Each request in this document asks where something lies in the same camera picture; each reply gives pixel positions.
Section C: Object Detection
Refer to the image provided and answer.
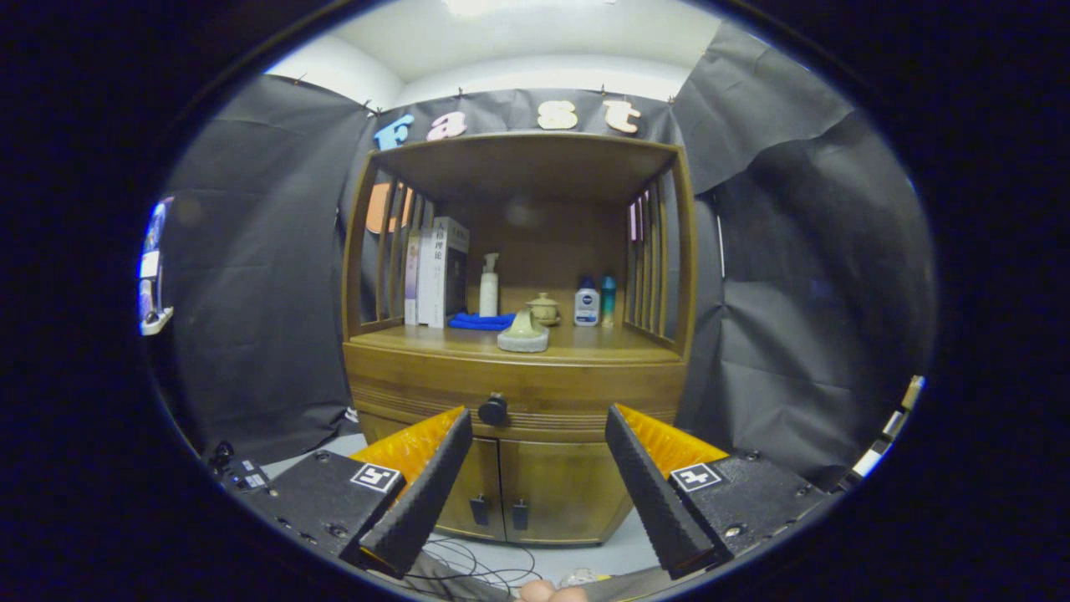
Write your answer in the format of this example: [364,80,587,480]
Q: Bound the black floor device box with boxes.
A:
[207,441,270,494]

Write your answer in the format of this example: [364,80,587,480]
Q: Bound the wooden countertop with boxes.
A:
[351,322,682,366]

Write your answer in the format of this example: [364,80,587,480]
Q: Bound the blue folded cloth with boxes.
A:
[448,312,517,332]

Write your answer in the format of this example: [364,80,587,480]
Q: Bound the white lotion bottle blue cap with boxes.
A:
[573,277,601,327]

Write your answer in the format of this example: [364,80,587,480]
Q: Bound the computer monitor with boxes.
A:
[138,196,175,309]

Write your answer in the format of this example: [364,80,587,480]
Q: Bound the white pump bottle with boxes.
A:
[479,253,501,318]

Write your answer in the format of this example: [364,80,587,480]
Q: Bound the black floor cables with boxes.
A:
[410,535,544,590]

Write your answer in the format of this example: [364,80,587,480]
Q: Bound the thin lilac book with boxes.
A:
[405,230,423,326]

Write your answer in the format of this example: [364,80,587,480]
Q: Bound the thick white book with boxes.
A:
[417,217,471,329]

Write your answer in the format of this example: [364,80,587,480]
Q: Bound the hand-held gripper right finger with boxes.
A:
[604,404,837,580]

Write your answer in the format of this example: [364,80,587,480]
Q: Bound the wooden cabinet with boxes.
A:
[341,131,699,546]

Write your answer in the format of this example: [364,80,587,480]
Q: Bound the wooden cabinet door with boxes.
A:
[359,414,507,542]
[500,436,636,546]

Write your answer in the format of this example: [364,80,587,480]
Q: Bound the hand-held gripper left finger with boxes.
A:
[242,406,475,579]

